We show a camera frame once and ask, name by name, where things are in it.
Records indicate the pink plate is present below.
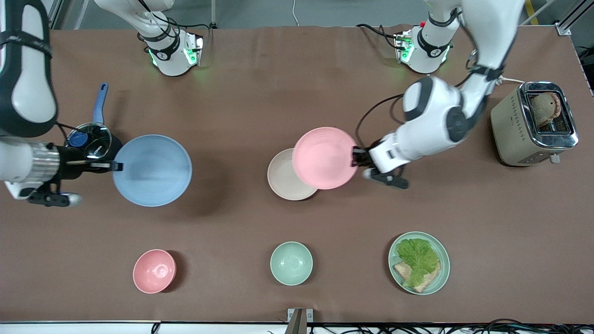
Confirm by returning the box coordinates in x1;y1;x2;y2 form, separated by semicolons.
292;127;359;190

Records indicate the blue plate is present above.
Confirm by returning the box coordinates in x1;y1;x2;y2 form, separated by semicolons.
113;135;193;208

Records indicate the glass lid with blue knob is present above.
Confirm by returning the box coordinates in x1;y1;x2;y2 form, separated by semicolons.
65;122;113;161

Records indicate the beige plate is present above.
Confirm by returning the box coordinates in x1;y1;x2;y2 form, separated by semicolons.
267;148;321;201

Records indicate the green lettuce leaf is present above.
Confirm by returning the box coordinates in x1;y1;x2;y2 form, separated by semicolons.
396;238;440;288

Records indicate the pink bowl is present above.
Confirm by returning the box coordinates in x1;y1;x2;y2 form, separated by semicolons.
133;249;177;295

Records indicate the green-lit base control box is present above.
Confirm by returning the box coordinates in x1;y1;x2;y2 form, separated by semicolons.
185;34;204;66
394;32;414;64

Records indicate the green bowl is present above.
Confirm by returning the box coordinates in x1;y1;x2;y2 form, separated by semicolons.
270;241;313;286

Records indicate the brown bread slice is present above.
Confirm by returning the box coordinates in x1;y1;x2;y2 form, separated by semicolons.
394;261;442;294

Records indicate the green plate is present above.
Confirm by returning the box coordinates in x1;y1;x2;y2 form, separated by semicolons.
388;231;451;296

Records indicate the beige chrome toaster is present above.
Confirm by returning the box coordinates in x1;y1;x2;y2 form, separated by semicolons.
490;81;580;167

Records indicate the toast slice in toaster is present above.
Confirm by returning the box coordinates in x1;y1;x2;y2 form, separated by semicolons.
530;92;562;128

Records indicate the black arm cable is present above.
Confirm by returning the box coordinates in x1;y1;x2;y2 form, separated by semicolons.
355;94;405;149

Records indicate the dark pot with blue handle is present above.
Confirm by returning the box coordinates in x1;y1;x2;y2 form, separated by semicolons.
64;82;123;161

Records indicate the metal table bracket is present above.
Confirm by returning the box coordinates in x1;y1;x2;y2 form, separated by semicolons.
286;308;314;334

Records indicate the black cable bundle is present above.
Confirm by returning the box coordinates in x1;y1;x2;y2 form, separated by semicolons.
309;318;594;334

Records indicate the aluminium frame profile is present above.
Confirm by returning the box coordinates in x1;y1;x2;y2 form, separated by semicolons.
555;0;594;36

